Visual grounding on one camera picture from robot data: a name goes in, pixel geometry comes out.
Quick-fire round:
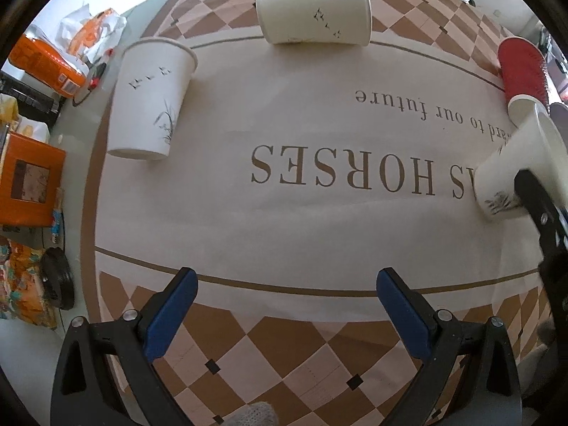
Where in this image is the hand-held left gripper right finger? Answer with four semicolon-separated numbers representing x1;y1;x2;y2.
376;267;524;426

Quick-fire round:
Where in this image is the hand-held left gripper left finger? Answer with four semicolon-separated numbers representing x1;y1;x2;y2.
50;267;199;426

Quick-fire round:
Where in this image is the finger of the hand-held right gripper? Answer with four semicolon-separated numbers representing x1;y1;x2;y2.
514;169;568;259

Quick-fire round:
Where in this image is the white paper cup grass print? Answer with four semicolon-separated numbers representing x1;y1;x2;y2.
473;105;568;223

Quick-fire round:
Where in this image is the red paper cup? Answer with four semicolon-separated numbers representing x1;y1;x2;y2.
497;36;550;127

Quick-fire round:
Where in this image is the white paper cup bird print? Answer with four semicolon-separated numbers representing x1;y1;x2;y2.
256;0;372;47
106;38;198;160

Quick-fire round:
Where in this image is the black round device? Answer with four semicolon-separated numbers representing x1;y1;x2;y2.
41;247;76;311

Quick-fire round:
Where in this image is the white knit fabric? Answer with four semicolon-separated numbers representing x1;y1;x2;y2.
230;402;279;426

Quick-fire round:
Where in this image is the beige checkered printed table mat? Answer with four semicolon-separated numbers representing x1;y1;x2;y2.
88;0;568;426

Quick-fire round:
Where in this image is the blue striped stick packet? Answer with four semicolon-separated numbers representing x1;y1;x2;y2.
51;187;66;246

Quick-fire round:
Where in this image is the colourful printed packet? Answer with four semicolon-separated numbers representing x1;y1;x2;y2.
0;237;59;330

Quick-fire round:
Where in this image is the orange box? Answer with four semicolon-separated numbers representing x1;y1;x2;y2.
0;132;67;228

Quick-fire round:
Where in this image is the orange snack packet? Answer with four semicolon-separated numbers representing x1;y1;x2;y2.
9;34;88;99

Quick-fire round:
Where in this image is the white and orange plastic bag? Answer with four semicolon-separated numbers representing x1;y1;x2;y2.
59;4;128;62

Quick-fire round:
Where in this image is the black cable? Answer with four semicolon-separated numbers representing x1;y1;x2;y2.
72;60;109;108

